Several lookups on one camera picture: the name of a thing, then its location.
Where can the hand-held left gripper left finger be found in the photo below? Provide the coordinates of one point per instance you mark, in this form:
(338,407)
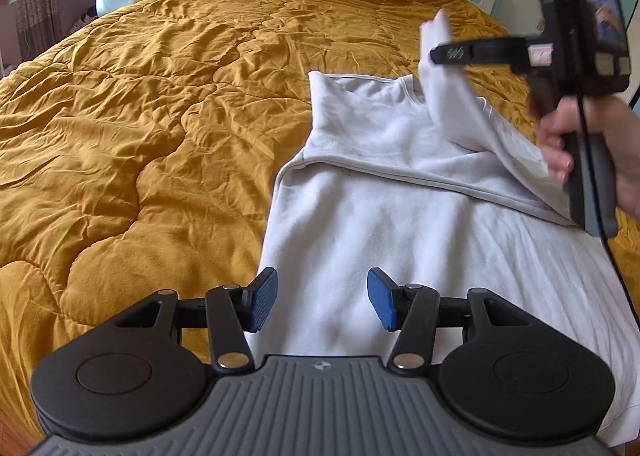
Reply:
(262,298)

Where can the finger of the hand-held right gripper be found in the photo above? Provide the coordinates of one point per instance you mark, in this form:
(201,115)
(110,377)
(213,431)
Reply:
(470,53)

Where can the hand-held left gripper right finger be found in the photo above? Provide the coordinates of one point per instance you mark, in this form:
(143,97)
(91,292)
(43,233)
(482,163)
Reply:
(381,301)

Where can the white shirt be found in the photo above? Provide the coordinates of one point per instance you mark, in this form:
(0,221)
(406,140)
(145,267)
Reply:
(375,216)

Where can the person's right hand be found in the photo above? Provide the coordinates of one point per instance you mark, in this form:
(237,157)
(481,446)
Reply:
(622,155)

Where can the mustard yellow quilt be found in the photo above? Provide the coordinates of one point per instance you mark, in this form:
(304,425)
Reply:
(150,110)

